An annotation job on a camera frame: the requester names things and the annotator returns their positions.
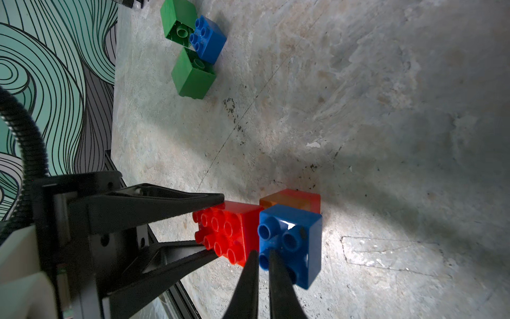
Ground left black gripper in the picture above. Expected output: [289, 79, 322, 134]
[31, 171, 224, 318]

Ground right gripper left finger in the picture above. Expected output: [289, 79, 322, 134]
[223, 251, 259, 319]

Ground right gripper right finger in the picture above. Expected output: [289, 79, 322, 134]
[269, 250, 307, 319]

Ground blue lego brick back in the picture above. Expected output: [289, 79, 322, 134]
[257, 205, 323, 290]

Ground blue lego brick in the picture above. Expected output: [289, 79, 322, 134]
[189, 15, 227, 65]
[257, 205, 323, 290]

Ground red long lego brick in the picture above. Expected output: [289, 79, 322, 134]
[193, 201, 264, 267]

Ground orange lego brick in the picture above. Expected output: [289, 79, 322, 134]
[259, 189, 321, 214]

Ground green lego brick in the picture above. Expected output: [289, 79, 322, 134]
[171, 48, 216, 100]
[160, 0, 197, 48]

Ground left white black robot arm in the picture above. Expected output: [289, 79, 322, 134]
[1, 90, 224, 318]

